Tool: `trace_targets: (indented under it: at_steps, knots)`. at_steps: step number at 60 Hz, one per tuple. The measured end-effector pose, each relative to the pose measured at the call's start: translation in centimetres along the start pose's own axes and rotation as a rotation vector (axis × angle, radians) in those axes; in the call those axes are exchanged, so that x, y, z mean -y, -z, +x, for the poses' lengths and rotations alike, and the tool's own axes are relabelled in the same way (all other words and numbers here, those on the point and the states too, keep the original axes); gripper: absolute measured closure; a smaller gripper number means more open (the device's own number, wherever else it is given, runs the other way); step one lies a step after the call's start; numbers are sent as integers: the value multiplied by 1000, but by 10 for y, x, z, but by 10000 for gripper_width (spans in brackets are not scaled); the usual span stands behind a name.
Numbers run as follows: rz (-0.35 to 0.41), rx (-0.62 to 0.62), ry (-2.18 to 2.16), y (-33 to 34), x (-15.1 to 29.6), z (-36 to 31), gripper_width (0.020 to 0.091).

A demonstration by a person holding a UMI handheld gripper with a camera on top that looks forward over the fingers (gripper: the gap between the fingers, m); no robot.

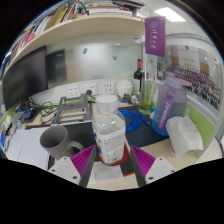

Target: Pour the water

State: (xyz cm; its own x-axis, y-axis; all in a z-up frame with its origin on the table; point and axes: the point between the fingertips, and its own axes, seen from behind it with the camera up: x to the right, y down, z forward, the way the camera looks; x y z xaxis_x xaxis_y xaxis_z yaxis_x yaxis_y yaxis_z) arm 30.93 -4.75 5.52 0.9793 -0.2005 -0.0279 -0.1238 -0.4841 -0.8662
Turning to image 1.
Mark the black desk mat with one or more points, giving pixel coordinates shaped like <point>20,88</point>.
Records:
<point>80,133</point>

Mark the purple translucent water jug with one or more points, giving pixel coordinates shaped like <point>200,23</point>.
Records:
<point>170,106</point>

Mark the dark wine bottle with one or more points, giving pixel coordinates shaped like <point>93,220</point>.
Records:
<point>137,78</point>

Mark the glass vase with green stems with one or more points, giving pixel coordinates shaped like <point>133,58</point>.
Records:
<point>146,105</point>

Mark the grey metal laptop stand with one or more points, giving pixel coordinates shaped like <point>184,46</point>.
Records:
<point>73,111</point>

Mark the flat round red coaster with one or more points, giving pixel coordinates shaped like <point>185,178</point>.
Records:
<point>125,156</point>

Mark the clear plastic water bottle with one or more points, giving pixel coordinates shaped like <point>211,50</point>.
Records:
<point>110,136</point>

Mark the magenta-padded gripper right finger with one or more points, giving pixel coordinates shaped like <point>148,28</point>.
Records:
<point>156,168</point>

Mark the black computer monitor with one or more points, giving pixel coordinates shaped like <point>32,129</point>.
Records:
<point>26,78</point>

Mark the dark blue mouse pad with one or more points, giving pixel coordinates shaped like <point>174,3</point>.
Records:
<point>143,137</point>

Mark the wall shelf with books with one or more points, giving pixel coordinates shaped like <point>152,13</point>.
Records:
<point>83,28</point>

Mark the white round jar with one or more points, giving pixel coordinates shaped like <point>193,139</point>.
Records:
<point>124,89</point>

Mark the purple pennant flag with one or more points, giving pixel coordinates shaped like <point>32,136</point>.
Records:
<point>155,36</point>

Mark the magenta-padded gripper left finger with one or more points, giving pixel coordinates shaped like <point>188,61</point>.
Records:
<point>68,168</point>

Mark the white wall outlet row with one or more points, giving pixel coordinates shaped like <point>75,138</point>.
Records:
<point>90,89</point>

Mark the white tissue pack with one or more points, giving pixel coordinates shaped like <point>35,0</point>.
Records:
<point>183,135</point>

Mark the plain white paper sheet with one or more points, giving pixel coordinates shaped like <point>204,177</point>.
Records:
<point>35,148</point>

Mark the grey ceramic mug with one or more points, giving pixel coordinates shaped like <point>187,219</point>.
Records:
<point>56,141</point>

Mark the white folded paper towel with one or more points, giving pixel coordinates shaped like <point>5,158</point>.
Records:
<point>106,171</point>

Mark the group photo poster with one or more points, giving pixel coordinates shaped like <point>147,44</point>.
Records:
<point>196,76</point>

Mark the handwritten white paper sheet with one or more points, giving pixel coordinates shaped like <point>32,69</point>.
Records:
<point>11,145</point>

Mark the ceiling lights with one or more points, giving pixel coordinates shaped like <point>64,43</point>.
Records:
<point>170,14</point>

